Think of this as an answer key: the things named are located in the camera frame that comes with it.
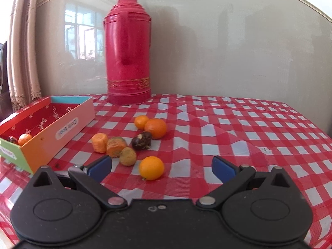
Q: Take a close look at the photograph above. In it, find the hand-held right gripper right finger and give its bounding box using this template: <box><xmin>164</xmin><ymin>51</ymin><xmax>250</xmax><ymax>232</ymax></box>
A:
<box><xmin>196</xmin><ymin>155</ymin><xmax>298</xmax><ymax>211</ymax></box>

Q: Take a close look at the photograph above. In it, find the small orange fruit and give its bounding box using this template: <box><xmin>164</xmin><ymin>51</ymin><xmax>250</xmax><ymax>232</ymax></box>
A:
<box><xmin>18</xmin><ymin>133</ymin><xmax>33</xmax><ymax>146</ymax></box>

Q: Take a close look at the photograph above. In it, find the round bright orange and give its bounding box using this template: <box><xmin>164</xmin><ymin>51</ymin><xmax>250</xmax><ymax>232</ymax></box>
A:
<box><xmin>139</xmin><ymin>156</ymin><xmax>165</xmax><ymax>181</ymax></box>

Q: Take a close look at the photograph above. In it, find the red thermos flask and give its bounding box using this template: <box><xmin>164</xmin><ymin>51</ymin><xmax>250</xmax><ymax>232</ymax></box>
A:
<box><xmin>103</xmin><ymin>0</ymin><xmax>152</xmax><ymax>106</ymax></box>

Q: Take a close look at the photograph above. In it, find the beige lace curtain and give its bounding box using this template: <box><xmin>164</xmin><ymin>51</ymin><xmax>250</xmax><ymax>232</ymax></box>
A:
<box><xmin>6</xmin><ymin>0</ymin><xmax>43</xmax><ymax>112</ymax></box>

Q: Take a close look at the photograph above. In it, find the red checked tablecloth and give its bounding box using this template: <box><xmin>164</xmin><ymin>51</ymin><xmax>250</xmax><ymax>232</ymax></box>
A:
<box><xmin>0</xmin><ymin>93</ymin><xmax>332</xmax><ymax>249</ymax></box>

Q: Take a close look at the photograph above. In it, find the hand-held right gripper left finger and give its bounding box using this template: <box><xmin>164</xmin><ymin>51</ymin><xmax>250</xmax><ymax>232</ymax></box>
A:
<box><xmin>31</xmin><ymin>155</ymin><xmax>128</xmax><ymax>211</ymax></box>

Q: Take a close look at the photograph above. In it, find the colourful cardboard box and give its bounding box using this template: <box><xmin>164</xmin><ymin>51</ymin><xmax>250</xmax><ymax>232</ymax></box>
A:
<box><xmin>0</xmin><ymin>96</ymin><xmax>96</xmax><ymax>174</ymax></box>

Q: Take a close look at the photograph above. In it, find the dark wooden chair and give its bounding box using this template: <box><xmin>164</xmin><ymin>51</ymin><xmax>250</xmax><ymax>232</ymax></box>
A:
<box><xmin>0</xmin><ymin>40</ymin><xmax>14</xmax><ymax>122</ymax></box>

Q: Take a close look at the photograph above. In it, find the large orange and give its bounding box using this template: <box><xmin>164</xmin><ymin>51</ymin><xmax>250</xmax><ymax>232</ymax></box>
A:
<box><xmin>144</xmin><ymin>118</ymin><xmax>167</xmax><ymax>139</ymax></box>

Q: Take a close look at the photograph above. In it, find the small orange tangerine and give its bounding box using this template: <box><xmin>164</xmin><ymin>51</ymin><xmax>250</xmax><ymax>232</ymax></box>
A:
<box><xmin>134</xmin><ymin>116</ymin><xmax>150</xmax><ymax>130</ymax></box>

